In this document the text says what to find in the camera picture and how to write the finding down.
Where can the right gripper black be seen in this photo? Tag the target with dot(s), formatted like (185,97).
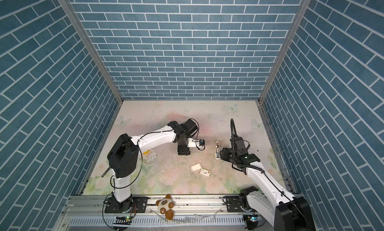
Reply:
(223,155)

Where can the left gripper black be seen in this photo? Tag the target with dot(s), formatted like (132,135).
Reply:
(184,151)

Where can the cardboard staple tray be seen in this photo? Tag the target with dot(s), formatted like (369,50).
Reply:
(196,167)

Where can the white staple box sleeve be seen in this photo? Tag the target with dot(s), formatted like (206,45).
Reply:
(205,172)

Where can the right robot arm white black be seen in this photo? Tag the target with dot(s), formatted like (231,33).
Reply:
(283,210)

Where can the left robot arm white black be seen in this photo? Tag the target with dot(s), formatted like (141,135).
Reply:
(125,152)

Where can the brown white plush toy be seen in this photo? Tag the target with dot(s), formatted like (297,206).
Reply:
(165,207)

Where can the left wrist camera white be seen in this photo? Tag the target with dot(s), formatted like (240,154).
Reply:
(197,143)

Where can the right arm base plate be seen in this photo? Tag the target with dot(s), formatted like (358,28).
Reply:
(233,205)

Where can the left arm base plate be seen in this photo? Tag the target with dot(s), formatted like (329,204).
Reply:
(131,205)

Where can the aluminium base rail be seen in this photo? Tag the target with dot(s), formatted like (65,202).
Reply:
(87,213)

